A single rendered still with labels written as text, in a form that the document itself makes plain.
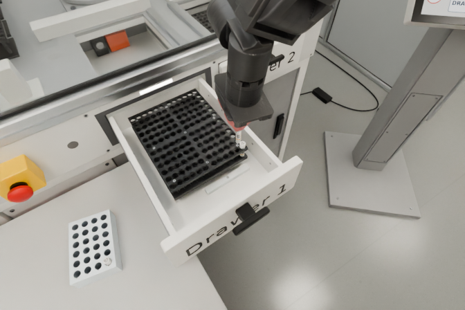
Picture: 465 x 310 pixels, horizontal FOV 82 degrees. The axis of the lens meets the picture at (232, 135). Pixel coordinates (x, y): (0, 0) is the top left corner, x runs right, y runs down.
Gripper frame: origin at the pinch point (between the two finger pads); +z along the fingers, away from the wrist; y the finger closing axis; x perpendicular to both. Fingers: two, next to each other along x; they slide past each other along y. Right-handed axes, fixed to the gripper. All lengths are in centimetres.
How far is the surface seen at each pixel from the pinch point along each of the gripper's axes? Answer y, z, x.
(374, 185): 6, 91, 86
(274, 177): 10.9, 2.9, 3.0
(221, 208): 13.0, 2.9, -7.9
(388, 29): -79, 66, 145
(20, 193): -4.5, 10.1, -41.9
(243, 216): 15.2, 4.2, -4.7
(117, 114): -18.2, 11.1, -22.2
